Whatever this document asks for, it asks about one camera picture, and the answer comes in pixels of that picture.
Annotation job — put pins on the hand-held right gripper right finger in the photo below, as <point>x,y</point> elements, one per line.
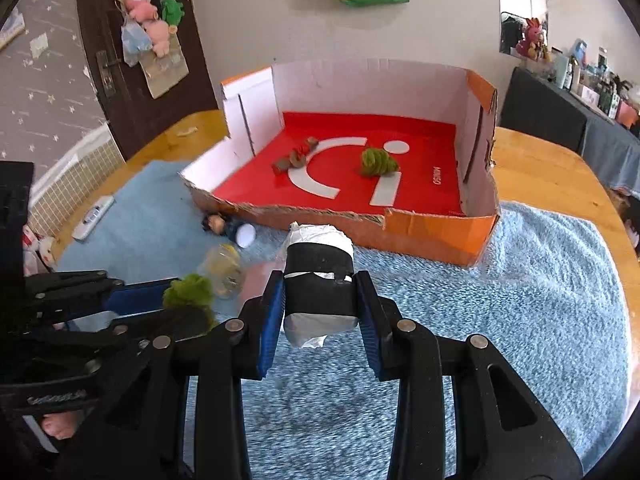
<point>368,322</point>

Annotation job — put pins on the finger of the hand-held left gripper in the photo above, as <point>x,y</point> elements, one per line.
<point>140,297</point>
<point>175,322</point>

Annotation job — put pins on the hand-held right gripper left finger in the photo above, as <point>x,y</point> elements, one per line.
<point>270,320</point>

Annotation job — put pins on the green pom-pom ball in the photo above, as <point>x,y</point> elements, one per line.
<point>377,162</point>
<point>190,294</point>

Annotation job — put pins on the black and white roll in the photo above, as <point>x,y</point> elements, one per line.
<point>320,290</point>

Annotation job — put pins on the clear plastic jar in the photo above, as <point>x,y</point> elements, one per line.
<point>225,275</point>

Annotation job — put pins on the cardboard box with red floor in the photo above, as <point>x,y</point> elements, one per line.
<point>430,160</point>

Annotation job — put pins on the person's left hand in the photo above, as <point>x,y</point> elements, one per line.
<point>60,425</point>

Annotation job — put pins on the white and red plush toy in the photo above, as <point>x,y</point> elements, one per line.
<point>40,250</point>

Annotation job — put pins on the white remote control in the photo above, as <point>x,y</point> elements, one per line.
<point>92,217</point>

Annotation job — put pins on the white round cap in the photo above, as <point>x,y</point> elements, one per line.
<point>245,235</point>

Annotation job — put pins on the small doll figurine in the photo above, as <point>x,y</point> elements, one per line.
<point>217,223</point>

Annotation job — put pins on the light blue towel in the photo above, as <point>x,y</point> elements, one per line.
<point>525,310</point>

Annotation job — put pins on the wooden stick with red wrap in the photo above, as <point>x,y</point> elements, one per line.
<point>295,157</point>

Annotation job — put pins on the small white tag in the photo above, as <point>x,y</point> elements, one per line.
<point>188,132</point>

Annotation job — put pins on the brown paper sheet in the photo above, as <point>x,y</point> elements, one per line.
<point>165,75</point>

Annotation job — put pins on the light blue plastic bag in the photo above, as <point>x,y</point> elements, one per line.
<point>132,42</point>

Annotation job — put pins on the pink plush toy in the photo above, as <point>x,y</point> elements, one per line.
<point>157,35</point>
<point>140,5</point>

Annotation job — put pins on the green plush toy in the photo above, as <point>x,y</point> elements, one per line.
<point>172,10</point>

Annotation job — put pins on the table with dark cloth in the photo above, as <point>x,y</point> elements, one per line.
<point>542,110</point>

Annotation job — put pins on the magenta plush toy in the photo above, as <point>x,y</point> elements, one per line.
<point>531,35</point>

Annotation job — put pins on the row of bottles and jars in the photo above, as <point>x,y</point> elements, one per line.
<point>600,85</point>

